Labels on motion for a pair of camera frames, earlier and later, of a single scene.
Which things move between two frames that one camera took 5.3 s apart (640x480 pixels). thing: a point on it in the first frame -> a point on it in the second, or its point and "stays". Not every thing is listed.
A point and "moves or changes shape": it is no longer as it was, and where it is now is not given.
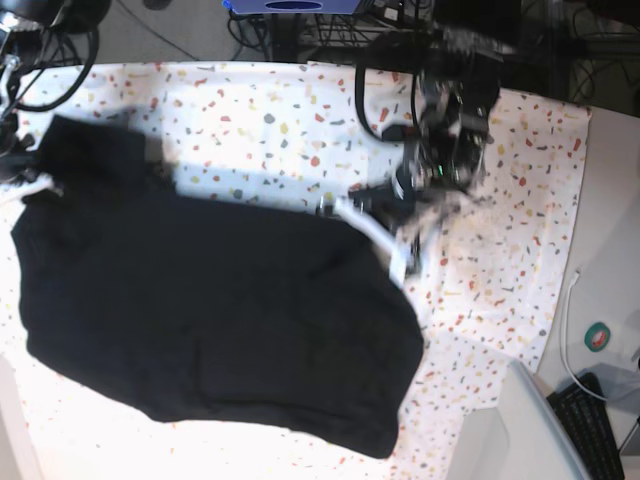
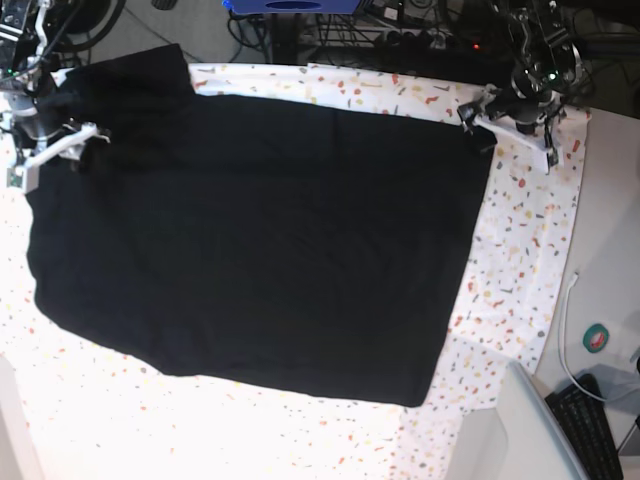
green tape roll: x=597 y=336 stays
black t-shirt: x=245 y=316 moves or changes shape
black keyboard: x=586 y=419 stays
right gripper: x=422 y=180 -> x=522 y=100
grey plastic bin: x=521 y=437 stays
